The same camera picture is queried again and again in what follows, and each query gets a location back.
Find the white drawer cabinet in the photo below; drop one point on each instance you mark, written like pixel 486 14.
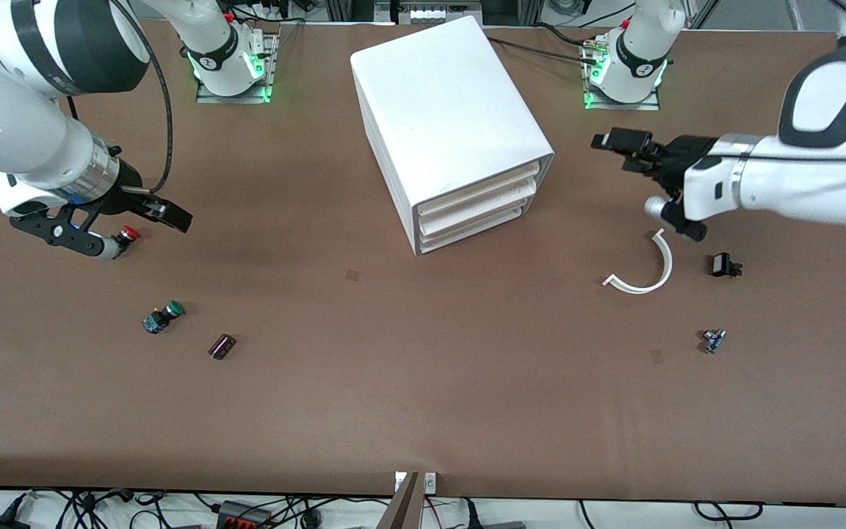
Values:
pixel 445 103

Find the white curved plastic clip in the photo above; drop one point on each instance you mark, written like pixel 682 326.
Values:
pixel 667 263

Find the dark red cylindrical capacitor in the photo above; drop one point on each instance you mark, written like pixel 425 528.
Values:
pixel 222 347

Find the black power strip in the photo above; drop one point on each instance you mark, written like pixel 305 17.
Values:
pixel 243 518

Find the black square push switch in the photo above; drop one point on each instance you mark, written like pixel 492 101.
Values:
pixel 722 264

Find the small blue electronic part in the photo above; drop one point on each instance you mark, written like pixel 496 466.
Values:
pixel 714 341

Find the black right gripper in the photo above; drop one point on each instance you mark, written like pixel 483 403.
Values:
pixel 128 181

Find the grey control box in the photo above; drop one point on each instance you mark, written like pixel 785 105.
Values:
pixel 430 11

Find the green mushroom push button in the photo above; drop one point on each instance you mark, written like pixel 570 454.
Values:
pixel 162 317

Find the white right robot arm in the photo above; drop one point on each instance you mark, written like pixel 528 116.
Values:
pixel 19 125

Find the white plastic drawer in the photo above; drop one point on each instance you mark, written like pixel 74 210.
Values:
pixel 478 209
pixel 474 224
pixel 478 194

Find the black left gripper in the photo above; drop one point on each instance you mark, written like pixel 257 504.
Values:
pixel 681 156

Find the small white bracket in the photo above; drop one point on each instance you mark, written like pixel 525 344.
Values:
pixel 430 481
pixel 400 481

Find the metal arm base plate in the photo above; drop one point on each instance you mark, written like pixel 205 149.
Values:
pixel 643 105
pixel 210 98

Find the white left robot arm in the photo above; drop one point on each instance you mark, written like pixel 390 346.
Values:
pixel 819 176

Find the brown wooden strut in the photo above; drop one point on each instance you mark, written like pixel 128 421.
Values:
pixel 405 507

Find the red mushroom push button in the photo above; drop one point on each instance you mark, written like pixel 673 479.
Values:
pixel 129 234

